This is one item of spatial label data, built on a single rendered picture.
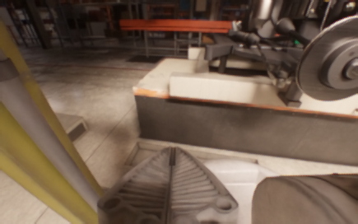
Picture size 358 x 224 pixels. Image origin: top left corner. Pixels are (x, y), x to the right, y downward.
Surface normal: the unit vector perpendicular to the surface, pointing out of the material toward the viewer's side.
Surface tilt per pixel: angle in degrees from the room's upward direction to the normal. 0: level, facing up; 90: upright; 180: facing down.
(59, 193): 90
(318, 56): 90
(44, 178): 90
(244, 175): 68
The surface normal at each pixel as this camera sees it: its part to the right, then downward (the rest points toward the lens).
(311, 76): -0.18, 0.55
